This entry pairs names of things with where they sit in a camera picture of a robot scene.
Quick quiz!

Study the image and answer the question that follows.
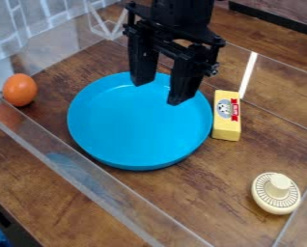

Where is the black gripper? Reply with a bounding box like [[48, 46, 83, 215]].
[[124, 0, 226, 105]]

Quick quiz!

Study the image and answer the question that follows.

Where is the orange ball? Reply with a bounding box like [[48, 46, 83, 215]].
[[3, 73, 39, 107]]

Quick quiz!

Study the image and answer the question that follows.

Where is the blue round tray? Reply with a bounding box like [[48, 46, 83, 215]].
[[67, 72, 212, 171]]

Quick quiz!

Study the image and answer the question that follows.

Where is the yellow butter block toy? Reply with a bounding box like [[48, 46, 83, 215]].
[[211, 90, 242, 141]]

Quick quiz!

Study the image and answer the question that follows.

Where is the cream round knob toy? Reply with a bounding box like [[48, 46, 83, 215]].
[[251, 172, 300, 215]]

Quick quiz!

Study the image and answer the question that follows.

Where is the clear acrylic enclosure wall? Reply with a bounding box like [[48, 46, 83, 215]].
[[0, 0, 307, 247]]

